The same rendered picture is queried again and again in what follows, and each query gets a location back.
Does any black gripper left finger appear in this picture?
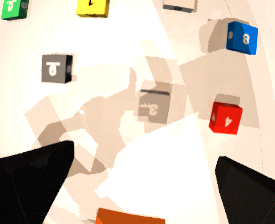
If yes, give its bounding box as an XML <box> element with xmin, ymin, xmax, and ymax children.
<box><xmin>0</xmin><ymin>140</ymin><xmax>76</xmax><ymax>224</ymax></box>

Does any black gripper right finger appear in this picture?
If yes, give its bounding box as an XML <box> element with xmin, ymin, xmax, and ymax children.
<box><xmin>214</xmin><ymin>156</ymin><xmax>275</xmax><ymax>224</ymax></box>

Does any blue block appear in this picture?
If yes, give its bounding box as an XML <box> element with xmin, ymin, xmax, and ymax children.
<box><xmin>226</xmin><ymin>20</ymin><xmax>258</xmax><ymax>55</ymax></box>

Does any yellow block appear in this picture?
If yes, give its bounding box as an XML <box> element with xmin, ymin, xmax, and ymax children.
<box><xmin>76</xmin><ymin>0</ymin><xmax>110</xmax><ymax>18</ymax></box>

